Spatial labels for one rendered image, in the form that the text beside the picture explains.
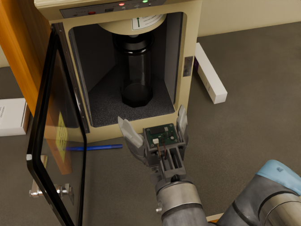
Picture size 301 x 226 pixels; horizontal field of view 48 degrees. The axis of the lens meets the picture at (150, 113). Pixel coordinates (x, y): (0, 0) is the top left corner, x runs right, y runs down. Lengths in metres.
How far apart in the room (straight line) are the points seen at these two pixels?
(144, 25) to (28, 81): 0.28
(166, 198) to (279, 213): 0.18
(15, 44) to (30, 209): 0.50
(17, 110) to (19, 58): 0.49
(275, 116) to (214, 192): 0.35
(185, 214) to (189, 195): 0.03
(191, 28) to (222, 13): 0.60
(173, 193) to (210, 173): 0.41
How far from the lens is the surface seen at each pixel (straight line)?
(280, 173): 0.59
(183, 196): 0.59
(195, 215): 0.58
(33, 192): 0.70
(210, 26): 1.41
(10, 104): 1.16
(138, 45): 0.85
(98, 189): 0.97
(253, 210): 0.61
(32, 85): 0.71
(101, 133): 1.01
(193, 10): 0.77
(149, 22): 0.78
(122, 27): 0.78
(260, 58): 1.33
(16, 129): 1.10
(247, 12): 1.44
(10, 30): 0.62
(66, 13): 0.63
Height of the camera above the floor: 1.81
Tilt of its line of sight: 52 degrees down
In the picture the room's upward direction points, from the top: straight up
